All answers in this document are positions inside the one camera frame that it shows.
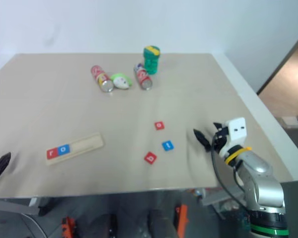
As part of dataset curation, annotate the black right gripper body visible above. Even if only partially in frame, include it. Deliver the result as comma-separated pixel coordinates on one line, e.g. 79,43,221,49
210,127,230,154

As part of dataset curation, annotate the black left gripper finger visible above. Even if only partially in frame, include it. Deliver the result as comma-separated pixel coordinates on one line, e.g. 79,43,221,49
0,152,12,177

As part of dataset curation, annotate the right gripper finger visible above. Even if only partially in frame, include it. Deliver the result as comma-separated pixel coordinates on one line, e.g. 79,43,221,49
213,122,227,134
193,128,212,152

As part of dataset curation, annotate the blue letter tile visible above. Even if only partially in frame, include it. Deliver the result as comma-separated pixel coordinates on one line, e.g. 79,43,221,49
161,140,175,152

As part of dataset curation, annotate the red letter r block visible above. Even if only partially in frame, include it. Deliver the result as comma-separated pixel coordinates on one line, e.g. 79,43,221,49
46,148,59,160

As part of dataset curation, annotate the light wooden letter tray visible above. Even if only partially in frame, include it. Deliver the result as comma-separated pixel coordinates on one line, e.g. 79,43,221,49
45,132,105,167

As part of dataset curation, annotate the orange upright bar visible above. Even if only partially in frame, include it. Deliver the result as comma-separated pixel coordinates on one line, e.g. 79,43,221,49
175,204,190,238

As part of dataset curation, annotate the red soda can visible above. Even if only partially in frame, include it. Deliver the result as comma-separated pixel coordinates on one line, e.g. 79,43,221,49
90,65,114,93
134,63,153,91

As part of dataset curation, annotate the orange black tool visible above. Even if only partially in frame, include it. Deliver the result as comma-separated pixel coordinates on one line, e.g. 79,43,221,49
61,216,77,238

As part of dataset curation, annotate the green stacked cups yellow band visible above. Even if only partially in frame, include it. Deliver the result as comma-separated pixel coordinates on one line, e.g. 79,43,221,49
142,45,161,75

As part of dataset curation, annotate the green and white plush toy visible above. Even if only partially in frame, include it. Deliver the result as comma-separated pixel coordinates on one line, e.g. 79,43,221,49
110,72,133,90

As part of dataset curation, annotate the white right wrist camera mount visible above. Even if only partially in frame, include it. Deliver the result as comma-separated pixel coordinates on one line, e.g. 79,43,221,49
219,117,247,159

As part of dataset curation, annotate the yellow wrist strap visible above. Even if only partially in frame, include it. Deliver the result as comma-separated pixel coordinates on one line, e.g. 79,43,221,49
224,146,253,165

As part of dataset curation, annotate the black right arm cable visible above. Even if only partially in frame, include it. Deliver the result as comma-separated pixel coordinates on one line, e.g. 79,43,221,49
211,135,250,211

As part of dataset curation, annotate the grey metal frame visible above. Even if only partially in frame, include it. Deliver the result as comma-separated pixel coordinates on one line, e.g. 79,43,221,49
0,197,41,217

